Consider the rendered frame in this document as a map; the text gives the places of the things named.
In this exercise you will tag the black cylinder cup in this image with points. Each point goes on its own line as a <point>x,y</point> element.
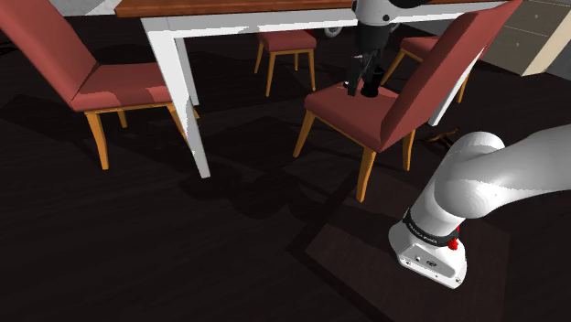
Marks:
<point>371,89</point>

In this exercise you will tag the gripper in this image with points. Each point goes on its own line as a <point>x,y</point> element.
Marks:
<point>369,40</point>

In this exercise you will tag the wooden table with white legs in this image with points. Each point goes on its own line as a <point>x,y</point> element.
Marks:
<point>178,71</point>

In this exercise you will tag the beige chest of drawers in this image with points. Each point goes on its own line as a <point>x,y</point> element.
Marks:
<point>522,40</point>

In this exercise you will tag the red chair with wooden legs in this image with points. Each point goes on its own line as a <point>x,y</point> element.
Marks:
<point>287,41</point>
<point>417,45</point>
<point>120,84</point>
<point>357,111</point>

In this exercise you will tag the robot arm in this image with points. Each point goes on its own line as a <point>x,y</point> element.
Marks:
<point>481,178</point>

